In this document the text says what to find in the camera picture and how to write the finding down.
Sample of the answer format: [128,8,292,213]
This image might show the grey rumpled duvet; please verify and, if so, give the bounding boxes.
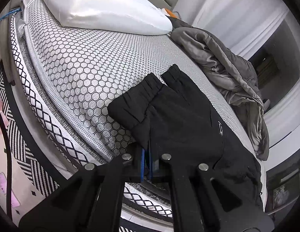
[170,17,269,161]

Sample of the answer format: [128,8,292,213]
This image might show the black pants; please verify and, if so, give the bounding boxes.
[107,65,263,207]

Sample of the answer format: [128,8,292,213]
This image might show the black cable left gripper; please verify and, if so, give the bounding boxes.
[0,105,13,221]

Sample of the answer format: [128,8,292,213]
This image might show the white pillow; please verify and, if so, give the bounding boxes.
[43,0,173,36]

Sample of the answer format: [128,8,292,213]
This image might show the honeycomb patterned mattress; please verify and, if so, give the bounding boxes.
[9,0,267,223]

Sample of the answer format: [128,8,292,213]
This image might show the orange object by pillow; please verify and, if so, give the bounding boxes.
[165,9,178,19]

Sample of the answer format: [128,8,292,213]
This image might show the black white patterned rug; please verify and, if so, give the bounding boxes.
[0,62,61,198]

